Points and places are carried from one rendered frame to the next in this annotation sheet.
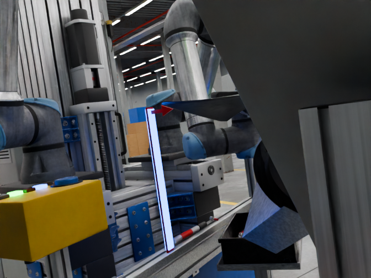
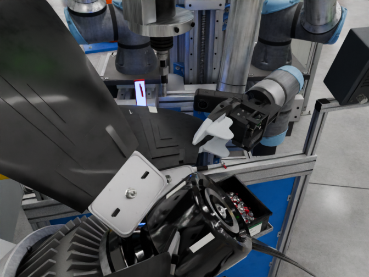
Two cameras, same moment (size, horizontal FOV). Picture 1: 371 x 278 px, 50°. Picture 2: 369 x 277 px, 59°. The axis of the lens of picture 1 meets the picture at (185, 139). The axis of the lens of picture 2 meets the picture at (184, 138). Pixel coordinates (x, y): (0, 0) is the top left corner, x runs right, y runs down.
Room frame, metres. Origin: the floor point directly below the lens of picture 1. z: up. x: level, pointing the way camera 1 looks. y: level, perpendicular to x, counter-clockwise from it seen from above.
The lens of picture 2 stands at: (0.47, -0.48, 1.54)
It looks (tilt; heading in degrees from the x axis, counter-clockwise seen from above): 37 degrees down; 44
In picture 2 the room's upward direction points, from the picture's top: straight up
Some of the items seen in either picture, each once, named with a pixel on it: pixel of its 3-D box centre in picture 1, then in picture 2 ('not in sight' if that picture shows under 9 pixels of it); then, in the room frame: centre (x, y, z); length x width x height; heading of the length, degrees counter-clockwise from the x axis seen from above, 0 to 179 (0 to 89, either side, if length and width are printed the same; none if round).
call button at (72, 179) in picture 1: (66, 182); not in sight; (0.69, 0.22, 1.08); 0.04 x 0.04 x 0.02
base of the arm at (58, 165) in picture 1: (46, 161); (135, 53); (1.15, 0.41, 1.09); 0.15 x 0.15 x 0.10
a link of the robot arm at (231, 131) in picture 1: (242, 138); (266, 120); (1.12, -0.16, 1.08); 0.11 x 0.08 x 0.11; 105
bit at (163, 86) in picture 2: not in sight; (163, 76); (0.71, -0.22, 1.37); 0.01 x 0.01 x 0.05
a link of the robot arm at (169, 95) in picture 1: (164, 108); (280, 16); (1.52, 0.06, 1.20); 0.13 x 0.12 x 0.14; 105
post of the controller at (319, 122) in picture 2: (250, 167); (316, 128); (1.35, -0.21, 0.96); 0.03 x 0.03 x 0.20; 57
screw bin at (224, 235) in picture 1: (262, 236); (219, 215); (0.95, -0.15, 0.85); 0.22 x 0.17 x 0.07; 163
